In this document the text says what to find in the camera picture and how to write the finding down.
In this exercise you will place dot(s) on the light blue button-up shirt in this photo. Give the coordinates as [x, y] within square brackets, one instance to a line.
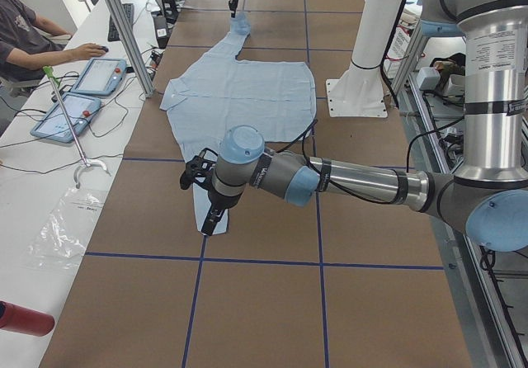
[235, 107]

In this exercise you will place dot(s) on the person's hand on mouse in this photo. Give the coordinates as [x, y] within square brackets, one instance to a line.
[88, 51]

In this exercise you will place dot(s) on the upper blue teach pendant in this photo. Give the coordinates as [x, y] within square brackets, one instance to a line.
[100, 78]

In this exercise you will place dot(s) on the clear plastic bag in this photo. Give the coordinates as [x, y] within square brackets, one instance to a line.
[63, 239]

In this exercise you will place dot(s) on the metal reacher grabber stick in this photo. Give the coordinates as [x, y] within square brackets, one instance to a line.
[87, 163]

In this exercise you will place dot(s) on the seated person grey shirt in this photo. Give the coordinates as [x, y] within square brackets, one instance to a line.
[25, 49]

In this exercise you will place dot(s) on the red cylinder bottle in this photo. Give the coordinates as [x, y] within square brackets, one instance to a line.
[17, 319]

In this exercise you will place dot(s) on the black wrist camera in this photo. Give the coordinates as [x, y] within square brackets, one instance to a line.
[199, 171]

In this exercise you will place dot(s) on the aluminium frame post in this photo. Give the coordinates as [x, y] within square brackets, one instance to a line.
[131, 48]

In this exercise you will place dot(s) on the white pedestal column base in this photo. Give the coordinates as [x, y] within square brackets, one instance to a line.
[359, 91]

